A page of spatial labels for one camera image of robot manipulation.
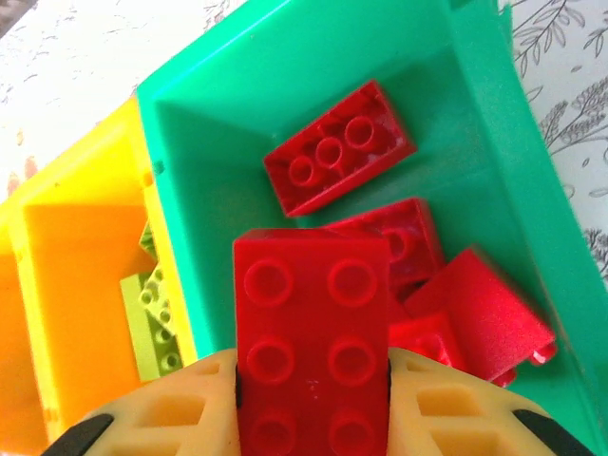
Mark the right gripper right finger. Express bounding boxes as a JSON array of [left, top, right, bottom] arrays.
[[386, 345, 598, 456]]

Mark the green plastic bin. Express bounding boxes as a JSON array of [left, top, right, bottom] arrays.
[[135, 0, 608, 456]]

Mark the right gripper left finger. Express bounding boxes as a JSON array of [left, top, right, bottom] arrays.
[[45, 348, 242, 456]]

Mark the lime green lego brick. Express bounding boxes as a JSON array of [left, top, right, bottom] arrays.
[[138, 220, 161, 262], [140, 263, 175, 329], [118, 274, 184, 384]]

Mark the small red lego brick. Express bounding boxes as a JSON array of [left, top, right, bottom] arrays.
[[322, 197, 447, 291]]

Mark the orange plastic bin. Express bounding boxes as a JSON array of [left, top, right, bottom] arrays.
[[9, 94, 199, 456], [0, 199, 53, 456]]

